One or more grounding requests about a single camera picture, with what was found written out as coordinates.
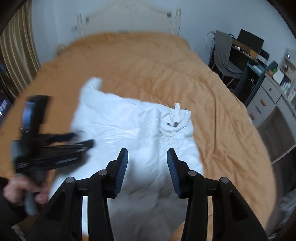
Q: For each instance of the mustard yellow quilt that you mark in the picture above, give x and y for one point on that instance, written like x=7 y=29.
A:
x=231 y=200

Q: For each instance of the dark desk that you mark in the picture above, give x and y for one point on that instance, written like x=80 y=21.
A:
x=252 y=75

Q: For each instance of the grey drawer cabinet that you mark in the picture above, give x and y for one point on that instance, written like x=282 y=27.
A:
x=274 y=118

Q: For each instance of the gold striped curtain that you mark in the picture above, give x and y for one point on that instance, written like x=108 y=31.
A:
x=19 y=52

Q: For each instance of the white puffer jacket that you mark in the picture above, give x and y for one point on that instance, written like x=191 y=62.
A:
x=147 y=207

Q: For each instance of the woven ball lamp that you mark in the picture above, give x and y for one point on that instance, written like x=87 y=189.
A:
x=60 y=49

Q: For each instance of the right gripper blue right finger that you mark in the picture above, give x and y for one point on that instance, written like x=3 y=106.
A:
x=179 y=174

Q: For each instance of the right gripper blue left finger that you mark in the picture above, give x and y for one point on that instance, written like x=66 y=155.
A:
x=116 y=172

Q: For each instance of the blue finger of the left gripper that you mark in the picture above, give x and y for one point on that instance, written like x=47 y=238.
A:
x=58 y=138
x=81 y=146

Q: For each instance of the white wooden headboard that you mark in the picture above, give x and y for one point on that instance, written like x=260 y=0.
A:
x=129 y=16

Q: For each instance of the person's left hand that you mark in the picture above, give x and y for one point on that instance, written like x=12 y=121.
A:
x=19 y=184

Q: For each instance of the black computer monitor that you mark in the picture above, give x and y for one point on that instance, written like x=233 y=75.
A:
x=250 y=40

